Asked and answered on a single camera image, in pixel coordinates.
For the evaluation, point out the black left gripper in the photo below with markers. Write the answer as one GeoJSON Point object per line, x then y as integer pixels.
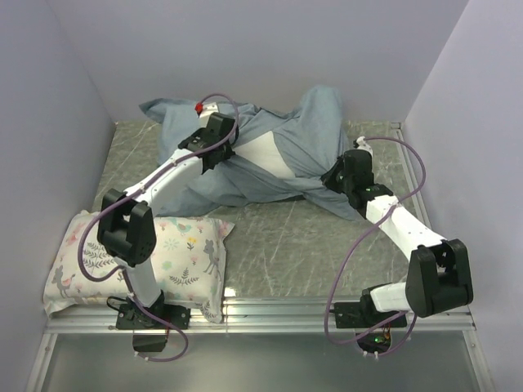
{"type": "Point", "coordinates": [228, 152]}

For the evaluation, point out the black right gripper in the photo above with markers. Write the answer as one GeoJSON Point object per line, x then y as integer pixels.
{"type": "Point", "coordinates": [330, 178]}

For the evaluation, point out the white pillow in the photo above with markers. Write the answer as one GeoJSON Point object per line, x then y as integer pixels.
{"type": "Point", "coordinates": [264, 153]}

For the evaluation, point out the blue-grey pillowcase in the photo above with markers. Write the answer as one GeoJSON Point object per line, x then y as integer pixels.
{"type": "Point", "coordinates": [310, 138]}

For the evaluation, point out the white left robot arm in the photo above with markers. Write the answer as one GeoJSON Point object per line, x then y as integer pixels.
{"type": "Point", "coordinates": [126, 222]}

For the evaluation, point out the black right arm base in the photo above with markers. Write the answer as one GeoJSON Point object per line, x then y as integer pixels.
{"type": "Point", "coordinates": [356, 315]}

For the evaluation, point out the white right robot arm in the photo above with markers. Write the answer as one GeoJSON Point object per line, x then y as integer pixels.
{"type": "Point", "coordinates": [439, 277]}

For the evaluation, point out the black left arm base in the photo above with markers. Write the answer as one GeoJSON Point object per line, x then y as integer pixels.
{"type": "Point", "coordinates": [150, 334]}

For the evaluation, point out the floral patterned pillow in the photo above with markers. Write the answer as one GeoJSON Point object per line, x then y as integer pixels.
{"type": "Point", "coordinates": [188, 265]}

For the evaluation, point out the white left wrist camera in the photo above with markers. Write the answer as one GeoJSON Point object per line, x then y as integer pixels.
{"type": "Point", "coordinates": [204, 110]}

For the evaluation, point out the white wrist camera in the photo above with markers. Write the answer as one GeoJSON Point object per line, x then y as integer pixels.
{"type": "Point", "coordinates": [362, 144]}
{"type": "Point", "coordinates": [204, 110]}

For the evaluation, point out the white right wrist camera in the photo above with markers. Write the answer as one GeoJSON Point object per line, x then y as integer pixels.
{"type": "Point", "coordinates": [362, 144]}

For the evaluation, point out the aluminium right side rail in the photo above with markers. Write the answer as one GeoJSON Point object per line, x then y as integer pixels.
{"type": "Point", "coordinates": [413, 174]}

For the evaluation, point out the aluminium frame rail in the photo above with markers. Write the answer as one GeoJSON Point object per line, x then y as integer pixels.
{"type": "Point", "coordinates": [265, 315]}

